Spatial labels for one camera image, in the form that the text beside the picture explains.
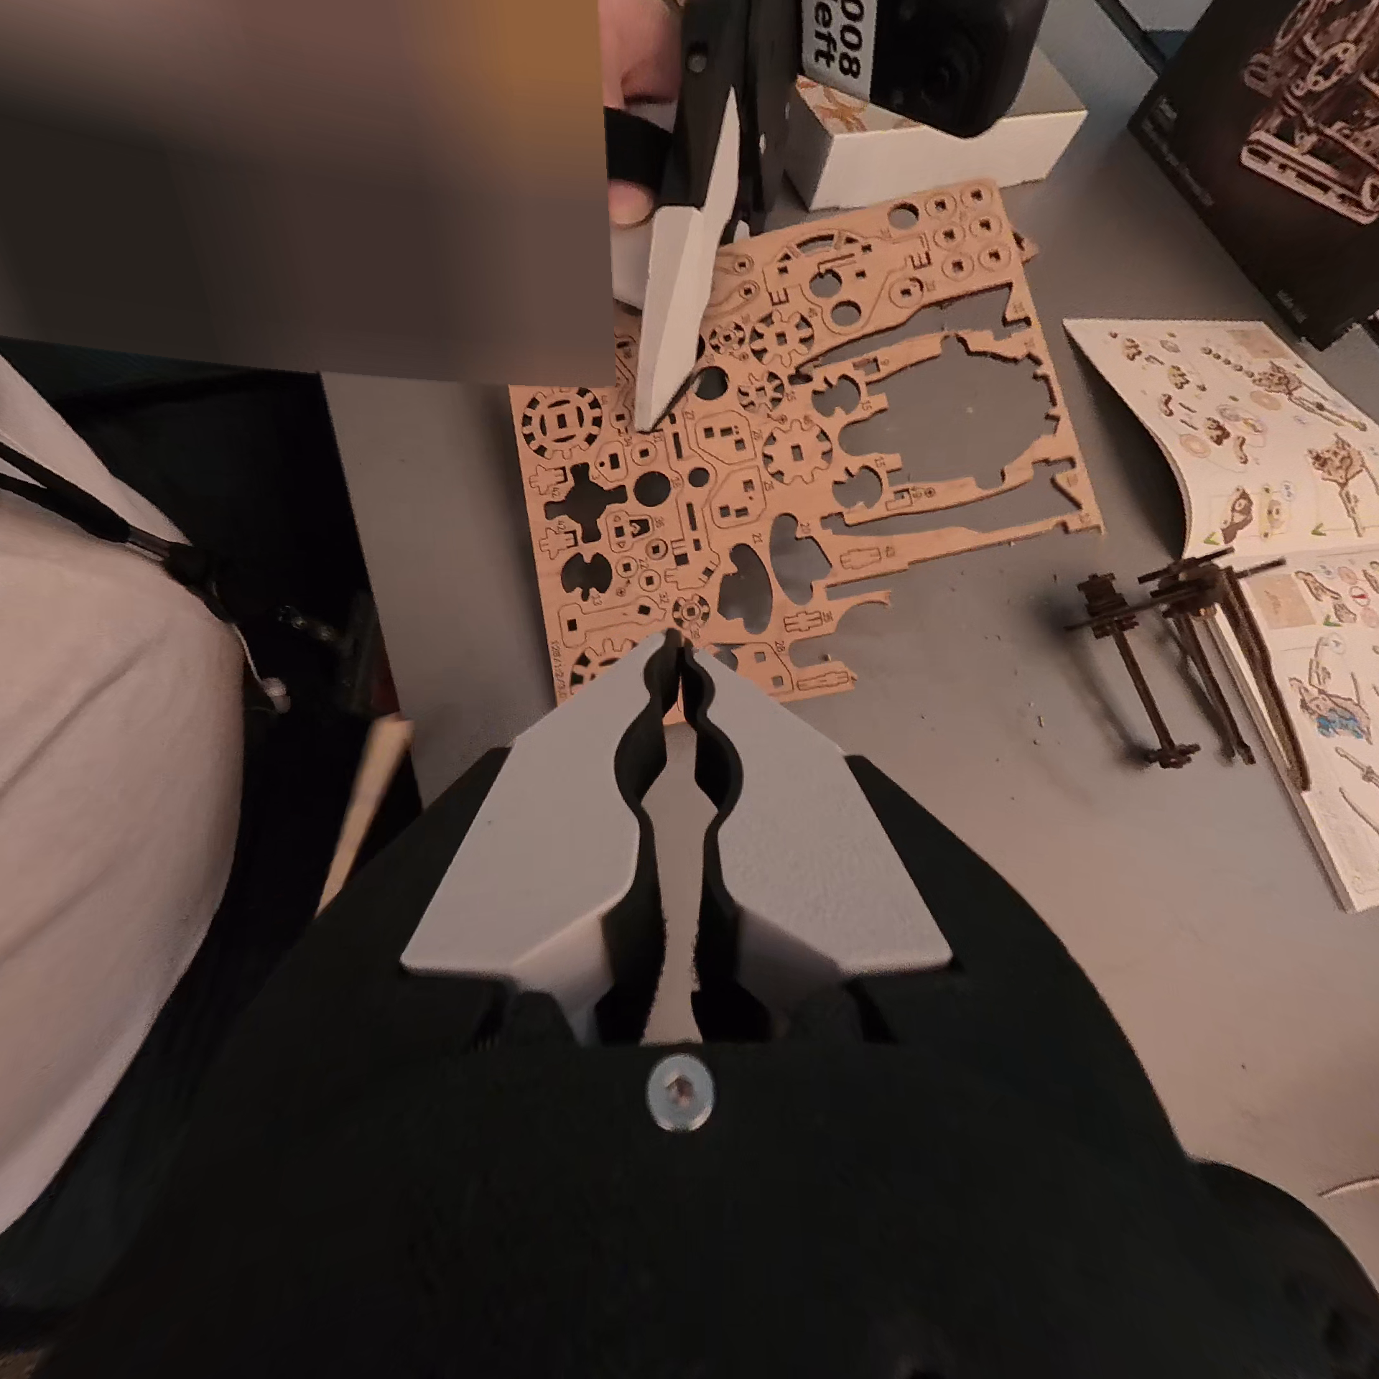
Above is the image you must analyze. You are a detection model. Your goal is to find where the white cardboard box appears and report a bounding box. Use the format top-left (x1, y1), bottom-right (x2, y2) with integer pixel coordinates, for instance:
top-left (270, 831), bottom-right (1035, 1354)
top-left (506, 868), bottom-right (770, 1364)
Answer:
top-left (785, 52), bottom-right (1091, 215)

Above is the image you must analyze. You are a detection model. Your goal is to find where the instruction booklet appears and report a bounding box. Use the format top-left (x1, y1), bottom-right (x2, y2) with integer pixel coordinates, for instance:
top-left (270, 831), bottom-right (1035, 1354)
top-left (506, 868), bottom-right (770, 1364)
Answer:
top-left (1060, 317), bottom-right (1379, 919)

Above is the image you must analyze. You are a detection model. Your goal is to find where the black model kit box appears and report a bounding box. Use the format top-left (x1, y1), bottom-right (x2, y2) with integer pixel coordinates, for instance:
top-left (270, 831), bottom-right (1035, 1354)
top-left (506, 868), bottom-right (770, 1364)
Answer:
top-left (1125, 0), bottom-right (1379, 354)

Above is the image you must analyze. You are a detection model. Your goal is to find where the black lanyard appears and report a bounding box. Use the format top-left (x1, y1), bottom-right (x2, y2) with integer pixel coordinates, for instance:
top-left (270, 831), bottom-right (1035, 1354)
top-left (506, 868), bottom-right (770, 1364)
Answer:
top-left (0, 440), bottom-right (290, 716)

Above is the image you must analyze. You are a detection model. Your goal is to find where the laser-cut wooden parts sheet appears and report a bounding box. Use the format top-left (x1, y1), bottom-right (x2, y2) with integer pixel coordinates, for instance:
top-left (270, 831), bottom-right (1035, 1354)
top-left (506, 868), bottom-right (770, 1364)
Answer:
top-left (506, 177), bottom-right (1108, 707)

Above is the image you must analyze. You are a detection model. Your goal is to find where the light wooden board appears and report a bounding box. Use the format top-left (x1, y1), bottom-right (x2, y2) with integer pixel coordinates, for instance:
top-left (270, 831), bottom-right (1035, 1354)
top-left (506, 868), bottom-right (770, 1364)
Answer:
top-left (312, 716), bottom-right (418, 920)

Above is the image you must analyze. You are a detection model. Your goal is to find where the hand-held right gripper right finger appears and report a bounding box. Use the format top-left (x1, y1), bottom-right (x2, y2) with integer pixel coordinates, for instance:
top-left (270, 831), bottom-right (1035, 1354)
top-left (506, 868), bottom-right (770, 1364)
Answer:
top-left (681, 643), bottom-right (957, 1045)

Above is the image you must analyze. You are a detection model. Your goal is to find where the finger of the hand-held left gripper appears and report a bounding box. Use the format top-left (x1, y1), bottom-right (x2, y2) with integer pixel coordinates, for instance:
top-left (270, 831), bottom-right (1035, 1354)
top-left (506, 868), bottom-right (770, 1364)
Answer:
top-left (634, 91), bottom-right (747, 436)

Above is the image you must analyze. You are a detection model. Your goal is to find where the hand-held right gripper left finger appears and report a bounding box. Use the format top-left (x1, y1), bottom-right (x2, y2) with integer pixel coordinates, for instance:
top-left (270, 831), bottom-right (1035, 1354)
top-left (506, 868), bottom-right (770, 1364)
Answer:
top-left (401, 631), bottom-right (683, 1048)

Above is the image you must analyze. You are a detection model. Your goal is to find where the person's left hand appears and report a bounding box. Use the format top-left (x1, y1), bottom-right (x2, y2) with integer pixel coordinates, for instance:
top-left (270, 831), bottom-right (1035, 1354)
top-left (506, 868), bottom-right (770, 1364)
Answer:
top-left (599, 0), bottom-right (691, 230)

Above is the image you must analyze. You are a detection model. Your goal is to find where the person's white shirt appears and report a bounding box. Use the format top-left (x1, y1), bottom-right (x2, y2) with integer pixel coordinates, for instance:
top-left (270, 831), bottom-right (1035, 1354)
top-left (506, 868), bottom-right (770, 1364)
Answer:
top-left (0, 354), bottom-right (278, 1242)

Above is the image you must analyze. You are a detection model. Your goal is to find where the dark wooden model frame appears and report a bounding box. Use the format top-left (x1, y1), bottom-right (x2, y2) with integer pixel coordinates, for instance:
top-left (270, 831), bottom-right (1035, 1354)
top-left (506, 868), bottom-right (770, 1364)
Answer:
top-left (1065, 552), bottom-right (1315, 798)

